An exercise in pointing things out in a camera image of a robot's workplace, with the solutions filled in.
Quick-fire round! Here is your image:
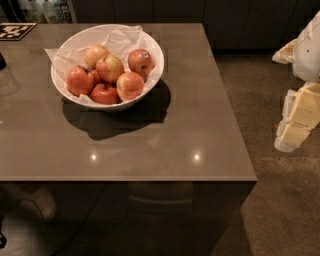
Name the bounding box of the pale yellow apple back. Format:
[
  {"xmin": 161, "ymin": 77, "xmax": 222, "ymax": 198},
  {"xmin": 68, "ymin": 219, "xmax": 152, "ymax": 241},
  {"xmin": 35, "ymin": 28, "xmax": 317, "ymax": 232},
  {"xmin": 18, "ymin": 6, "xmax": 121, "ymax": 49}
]
[{"xmin": 84, "ymin": 44, "xmax": 108, "ymax": 69}]

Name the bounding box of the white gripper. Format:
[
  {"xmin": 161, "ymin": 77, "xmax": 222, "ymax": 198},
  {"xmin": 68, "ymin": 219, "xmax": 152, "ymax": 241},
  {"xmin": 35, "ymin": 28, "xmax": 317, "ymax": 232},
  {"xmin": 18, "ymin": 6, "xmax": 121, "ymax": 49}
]
[{"xmin": 272, "ymin": 11, "xmax": 320, "ymax": 153}]

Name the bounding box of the small red apple middle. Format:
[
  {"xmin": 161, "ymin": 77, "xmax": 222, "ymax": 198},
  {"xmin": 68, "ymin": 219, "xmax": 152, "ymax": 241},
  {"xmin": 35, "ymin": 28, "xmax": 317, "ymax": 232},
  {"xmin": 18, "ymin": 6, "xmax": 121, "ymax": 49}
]
[{"xmin": 89, "ymin": 69, "xmax": 101, "ymax": 84}]

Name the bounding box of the red apple with sticker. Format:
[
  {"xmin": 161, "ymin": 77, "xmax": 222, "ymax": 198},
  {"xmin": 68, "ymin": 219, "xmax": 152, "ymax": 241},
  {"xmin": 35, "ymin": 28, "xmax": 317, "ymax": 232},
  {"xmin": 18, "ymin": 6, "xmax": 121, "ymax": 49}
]
[{"xmin": 128, "ymin": 49, "xmax": 155, "ymax": 77}]

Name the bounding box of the red yellow apple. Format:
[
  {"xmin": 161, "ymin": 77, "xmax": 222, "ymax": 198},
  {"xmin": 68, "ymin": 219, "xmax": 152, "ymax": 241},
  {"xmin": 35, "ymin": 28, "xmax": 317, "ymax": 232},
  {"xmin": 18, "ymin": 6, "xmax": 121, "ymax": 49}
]
[
  {"xmin": 116, "ymin": 72, "xmax": 144, "ymax": 101},
  {"xmin": 96, "ymin": 54, "xmax": 124, "ymax": 83}
]

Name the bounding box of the dark object at left edge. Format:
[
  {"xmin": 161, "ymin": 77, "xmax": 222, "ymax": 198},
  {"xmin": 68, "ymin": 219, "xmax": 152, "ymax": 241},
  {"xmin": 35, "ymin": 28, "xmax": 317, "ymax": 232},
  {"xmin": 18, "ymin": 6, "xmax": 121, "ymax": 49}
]
[{"xmin": 0, "ymin": 53, "xmax": 7, "ymax": 70}]

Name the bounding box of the white paper liner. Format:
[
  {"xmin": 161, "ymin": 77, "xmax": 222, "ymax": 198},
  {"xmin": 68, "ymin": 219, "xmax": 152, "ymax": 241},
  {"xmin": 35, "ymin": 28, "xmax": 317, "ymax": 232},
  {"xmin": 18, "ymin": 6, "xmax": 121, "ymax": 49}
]
[{"xmin": 44, "ymin": 25, "xmax": 163, "ymax": 106}]

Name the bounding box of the black white fiducial marker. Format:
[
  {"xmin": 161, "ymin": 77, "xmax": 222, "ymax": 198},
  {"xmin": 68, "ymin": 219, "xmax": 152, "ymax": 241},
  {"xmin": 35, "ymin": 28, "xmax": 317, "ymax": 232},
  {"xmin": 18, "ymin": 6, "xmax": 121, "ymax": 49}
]
[{"xmin": 0, "ymin": 23, "xmax": 36, "ymax": 41}]

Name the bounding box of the white ceramic bowl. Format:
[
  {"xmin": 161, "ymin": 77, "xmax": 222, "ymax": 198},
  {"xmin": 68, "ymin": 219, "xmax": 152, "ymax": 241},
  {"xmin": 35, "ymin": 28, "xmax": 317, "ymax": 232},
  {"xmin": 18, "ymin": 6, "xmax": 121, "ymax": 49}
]
[{"xmin": 50, "ymin": 23, "xmax": 165, "ymax": 112}]

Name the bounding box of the red apple left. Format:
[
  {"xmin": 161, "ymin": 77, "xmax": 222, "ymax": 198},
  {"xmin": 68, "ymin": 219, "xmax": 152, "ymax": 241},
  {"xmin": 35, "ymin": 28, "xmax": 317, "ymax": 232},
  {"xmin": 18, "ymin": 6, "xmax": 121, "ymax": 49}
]
[{"xmin": 66, "ymin": 66, "xmax": 95, "ymax": 96}]

